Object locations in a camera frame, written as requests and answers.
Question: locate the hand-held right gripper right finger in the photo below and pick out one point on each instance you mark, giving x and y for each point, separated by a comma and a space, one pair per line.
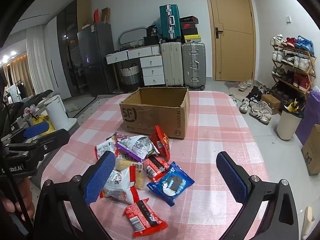
232, 177

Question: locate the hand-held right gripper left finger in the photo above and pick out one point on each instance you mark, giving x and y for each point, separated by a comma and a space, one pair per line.
98, 177

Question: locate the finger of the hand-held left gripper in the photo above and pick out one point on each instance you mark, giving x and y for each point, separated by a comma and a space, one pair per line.
37, 129
50, 140

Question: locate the white and red snack packet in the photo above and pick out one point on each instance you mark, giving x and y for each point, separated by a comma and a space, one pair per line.
121, 183
105, 148

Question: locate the beige cracker packet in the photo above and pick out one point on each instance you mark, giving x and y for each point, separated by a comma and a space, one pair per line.
126, 166

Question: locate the small purple red snack packet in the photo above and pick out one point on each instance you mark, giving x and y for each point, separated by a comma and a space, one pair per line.
118, 137

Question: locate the purple and white snack packet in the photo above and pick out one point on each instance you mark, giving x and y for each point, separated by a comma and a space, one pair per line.
136, 146

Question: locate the red and black wafer packet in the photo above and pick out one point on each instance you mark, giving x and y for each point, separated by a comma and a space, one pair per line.
156, 168
143, 213

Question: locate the blue cookie packet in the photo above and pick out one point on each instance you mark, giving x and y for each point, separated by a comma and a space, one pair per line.
170, 183

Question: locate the red crimped snack packet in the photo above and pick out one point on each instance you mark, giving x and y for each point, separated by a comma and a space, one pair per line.
161, 142

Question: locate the person's left hand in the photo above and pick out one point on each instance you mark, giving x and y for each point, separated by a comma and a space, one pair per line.
23, 208

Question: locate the yellow plastic bag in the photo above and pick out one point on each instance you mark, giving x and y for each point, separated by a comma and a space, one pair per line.
47, 126

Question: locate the white pedal bin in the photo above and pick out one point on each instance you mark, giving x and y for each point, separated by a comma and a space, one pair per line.
58, 112

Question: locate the pile of dark clothes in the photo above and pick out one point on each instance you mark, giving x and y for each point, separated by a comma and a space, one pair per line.
37, 98

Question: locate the pair of beige slippers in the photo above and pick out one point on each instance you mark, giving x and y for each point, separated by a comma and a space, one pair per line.
73, 109

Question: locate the clothes rack with garments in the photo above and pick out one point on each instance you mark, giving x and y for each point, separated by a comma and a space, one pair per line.
15, 92

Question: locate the pink checked tablecloth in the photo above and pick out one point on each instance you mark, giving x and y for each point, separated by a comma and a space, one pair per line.
212, 135

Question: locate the beige curtain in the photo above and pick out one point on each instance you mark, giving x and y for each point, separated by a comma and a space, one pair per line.
22, 77

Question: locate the white curtain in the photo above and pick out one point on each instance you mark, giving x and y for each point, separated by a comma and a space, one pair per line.
38, 62

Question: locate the cream trash bin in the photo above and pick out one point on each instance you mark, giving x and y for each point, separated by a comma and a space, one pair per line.
287, 126

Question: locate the pile of loose sneakers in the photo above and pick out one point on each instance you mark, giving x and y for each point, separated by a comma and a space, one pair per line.
257, 105

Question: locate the row of ceiling spotlights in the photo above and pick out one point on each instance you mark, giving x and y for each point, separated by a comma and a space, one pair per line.
12, 53

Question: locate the small brown cardboard box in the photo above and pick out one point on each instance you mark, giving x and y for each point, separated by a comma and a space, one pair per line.
271, 103

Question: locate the brown box with cat face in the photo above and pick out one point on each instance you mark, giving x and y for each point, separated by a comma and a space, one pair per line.
312, 152

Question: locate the beige door mat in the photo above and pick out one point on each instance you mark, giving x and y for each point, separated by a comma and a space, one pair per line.
236, 92

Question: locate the dark glass cabinet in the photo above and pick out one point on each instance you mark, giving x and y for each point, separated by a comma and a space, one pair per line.
68, 50

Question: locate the dark grey fridge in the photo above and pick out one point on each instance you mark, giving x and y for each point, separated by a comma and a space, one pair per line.
96, 57

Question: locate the grey door mat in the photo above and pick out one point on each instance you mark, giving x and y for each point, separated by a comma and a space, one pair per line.
230, 84

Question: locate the yellow wrapper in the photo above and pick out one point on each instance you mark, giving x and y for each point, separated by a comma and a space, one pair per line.
293, 106

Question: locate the woven laundry basket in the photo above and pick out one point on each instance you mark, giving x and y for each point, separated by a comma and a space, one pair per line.
130, 78

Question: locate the purple bag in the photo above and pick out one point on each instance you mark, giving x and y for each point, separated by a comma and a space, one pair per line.
310, 110

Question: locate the silver suitcase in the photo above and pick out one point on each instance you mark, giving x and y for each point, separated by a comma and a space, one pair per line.
193, 65

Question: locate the white desk with drawers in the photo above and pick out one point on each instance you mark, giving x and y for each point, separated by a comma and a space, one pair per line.
152, 66

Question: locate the wooden shoe rack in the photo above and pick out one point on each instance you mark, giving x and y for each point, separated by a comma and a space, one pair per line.
310, 78

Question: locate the red paper bag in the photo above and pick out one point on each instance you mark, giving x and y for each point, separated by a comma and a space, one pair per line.
96, 16

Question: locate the beige suitcase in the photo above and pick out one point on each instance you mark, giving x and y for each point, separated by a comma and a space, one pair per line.
172, 63

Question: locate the grey framed oval mirror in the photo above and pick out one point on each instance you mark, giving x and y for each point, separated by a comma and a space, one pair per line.
125, 33

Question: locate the shoe rack with shoes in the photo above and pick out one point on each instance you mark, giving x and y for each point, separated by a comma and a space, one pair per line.
298, 62

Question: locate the brown paper bag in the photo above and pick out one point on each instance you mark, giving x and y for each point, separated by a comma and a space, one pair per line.
106, 15

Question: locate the tan wooden door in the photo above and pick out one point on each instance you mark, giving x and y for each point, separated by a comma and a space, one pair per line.
232, 42

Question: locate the black bag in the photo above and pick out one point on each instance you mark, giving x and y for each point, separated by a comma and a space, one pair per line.
152, 41

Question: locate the yellow and black shoebox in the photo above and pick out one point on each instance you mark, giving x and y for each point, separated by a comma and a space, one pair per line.
192, 39

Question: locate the small black printed box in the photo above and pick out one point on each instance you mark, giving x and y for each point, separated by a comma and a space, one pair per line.
152, 31

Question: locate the plain black shoebox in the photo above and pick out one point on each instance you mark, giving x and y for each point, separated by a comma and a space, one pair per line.
190, 31

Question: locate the dark shoebox with red logo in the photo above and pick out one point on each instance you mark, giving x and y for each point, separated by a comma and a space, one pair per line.
188, 25

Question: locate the black shoebox with red stripe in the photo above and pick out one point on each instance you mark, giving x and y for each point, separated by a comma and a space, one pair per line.
188, 19

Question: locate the teal suitcase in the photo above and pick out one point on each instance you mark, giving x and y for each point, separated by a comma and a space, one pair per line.
170, 21

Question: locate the beige rounded post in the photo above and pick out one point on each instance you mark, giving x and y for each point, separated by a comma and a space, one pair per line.
308, 220

